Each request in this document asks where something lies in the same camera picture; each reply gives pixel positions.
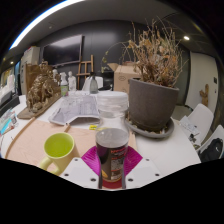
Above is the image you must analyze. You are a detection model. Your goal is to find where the dried plant in grey pot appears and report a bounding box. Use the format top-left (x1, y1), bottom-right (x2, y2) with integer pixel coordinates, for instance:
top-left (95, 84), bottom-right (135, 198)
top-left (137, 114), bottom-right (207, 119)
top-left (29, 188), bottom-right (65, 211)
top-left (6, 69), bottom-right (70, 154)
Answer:
top-left (101, 18), bottom-right (189, 133)

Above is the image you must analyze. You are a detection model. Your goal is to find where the white cabinet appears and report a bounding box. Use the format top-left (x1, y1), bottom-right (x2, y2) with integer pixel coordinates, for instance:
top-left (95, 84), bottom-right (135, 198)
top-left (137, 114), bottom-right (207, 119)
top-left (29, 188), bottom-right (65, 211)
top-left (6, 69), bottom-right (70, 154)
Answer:
top-left (20, 46), bottom-right (41, 96)

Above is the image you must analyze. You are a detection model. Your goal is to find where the brown carved sculpture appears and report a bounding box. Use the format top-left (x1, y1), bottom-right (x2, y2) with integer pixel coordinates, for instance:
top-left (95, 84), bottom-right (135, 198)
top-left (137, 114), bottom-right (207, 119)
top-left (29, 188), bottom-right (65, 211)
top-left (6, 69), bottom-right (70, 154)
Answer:
top-left (17, 61), bottom-right (63, 120)

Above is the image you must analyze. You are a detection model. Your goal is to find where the white spray bottle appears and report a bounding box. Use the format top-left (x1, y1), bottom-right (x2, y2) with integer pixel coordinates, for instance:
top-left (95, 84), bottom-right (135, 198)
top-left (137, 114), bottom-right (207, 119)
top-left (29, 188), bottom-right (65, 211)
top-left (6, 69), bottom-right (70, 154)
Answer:
top-left (59, 72), bottom-right (69, 98)

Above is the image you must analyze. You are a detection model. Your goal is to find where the black box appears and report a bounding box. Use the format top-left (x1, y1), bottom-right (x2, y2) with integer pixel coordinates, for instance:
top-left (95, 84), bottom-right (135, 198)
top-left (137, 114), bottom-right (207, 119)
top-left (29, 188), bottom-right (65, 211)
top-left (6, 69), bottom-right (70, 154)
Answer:
top-left (0, 94), bottom-right (21, 118)

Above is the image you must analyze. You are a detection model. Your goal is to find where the clear bottle with white cap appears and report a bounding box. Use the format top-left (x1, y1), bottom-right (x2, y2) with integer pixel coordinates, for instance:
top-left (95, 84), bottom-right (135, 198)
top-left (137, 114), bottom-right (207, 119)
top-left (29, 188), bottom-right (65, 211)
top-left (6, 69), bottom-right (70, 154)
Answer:
top-left (95, 90), bottom-right (130, 184)

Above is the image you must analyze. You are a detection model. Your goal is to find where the grey plant saucer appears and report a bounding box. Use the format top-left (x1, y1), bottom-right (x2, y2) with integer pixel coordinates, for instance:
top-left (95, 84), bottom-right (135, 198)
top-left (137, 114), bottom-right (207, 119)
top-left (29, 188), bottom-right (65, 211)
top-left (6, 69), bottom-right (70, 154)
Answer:
top-left (124, 116), bottom-right (175, 139)

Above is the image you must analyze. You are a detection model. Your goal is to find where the black wall screen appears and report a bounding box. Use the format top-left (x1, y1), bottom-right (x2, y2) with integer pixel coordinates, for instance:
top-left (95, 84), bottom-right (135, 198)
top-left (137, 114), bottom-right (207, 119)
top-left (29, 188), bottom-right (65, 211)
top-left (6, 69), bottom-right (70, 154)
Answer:
top-left (41, 34), bottom-right (84, 67)

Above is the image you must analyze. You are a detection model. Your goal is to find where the stack of papers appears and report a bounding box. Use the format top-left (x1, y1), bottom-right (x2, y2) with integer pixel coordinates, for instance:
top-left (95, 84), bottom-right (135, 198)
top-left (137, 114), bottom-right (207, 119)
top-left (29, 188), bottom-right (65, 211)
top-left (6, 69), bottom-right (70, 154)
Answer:
top-left (179, 115), bottom-right (201, 139)

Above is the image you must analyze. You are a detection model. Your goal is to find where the wooden figure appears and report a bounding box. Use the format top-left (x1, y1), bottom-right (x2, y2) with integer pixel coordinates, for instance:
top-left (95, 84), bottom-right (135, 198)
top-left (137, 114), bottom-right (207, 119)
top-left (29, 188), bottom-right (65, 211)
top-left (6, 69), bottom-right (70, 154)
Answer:
top-left (199, 83), bottom-right (210, 108)

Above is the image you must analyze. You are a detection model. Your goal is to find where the small white plaster statue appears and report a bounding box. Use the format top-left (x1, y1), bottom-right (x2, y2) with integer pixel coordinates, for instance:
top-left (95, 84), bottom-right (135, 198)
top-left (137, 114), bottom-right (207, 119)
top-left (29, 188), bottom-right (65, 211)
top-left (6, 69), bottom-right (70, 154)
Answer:
top-left (67, 70), bottom-right (78, 92)

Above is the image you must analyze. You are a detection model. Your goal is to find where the yellow-green mug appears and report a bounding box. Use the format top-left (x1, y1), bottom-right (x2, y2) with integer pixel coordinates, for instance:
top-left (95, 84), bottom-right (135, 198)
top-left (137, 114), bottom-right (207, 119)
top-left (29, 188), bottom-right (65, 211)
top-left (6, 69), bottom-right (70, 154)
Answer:
top-left (37, 132), bottom-right (80, 177)

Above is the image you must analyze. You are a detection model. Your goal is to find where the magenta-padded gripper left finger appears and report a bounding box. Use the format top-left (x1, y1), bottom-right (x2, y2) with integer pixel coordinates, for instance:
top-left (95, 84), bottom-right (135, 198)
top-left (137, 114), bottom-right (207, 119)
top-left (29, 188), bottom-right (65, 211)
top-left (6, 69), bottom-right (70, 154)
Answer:
top-left (59, 145), bottom-right (101, 190)

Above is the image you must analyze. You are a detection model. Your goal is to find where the wooden easel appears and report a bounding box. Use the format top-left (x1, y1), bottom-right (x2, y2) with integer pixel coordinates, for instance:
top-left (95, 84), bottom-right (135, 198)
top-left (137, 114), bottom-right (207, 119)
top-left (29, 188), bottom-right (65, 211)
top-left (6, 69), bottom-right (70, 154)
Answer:
top-left (76, 54), bottom-right (95, 90)

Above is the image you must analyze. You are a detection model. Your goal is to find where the white chair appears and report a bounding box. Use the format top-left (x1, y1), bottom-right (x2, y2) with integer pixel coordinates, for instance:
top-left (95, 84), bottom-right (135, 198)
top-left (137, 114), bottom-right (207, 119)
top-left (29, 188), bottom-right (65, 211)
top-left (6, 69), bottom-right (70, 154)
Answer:
top-left (82, 75), bottom-right (104, 93)
top-left (179, 103), bottom-right (214, 148)
top-left (196, 124), bottom-right (224, 163)

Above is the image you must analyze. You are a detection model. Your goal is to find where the white plaster bust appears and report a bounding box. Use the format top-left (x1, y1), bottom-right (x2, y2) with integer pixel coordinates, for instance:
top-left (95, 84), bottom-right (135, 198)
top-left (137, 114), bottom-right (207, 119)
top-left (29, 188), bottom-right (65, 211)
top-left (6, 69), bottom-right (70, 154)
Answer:
top-left (51, 68), bottom-right (60, 84)

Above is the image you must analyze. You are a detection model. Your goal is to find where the long ceiling light strip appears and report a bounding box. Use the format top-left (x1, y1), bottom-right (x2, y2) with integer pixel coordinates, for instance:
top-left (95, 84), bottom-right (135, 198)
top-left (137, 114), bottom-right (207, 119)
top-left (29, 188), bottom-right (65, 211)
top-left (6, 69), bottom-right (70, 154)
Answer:
top-left (9, 0), bottom-right (86, 50)

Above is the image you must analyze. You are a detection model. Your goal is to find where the printed newspaper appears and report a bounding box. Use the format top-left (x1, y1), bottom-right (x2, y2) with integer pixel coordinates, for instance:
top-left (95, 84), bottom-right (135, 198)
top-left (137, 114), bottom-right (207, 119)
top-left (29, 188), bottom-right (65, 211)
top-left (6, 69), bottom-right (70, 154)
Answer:
top-left (48, 93), bottom-right (101, 127)

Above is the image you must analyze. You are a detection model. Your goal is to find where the black backpack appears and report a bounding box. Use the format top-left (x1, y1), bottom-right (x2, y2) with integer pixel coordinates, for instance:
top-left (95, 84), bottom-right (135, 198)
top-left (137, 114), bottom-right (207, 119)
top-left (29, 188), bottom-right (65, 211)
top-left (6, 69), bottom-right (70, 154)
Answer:
top-left (199, 137), bottom-right (224, 163)

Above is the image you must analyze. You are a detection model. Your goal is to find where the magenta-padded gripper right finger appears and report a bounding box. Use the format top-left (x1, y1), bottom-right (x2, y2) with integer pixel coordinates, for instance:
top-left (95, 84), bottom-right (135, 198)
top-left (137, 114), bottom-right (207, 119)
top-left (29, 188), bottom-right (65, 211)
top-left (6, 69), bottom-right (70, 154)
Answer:
top-left (121, 145), bottom-right (163, 190)

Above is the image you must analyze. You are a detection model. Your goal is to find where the cardboard box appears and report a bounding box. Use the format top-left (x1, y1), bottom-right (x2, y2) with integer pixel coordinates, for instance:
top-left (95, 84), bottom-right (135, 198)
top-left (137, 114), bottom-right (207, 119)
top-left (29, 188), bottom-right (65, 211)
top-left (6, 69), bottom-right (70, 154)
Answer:
top-left (107, 62), bottom-right (143, 96)

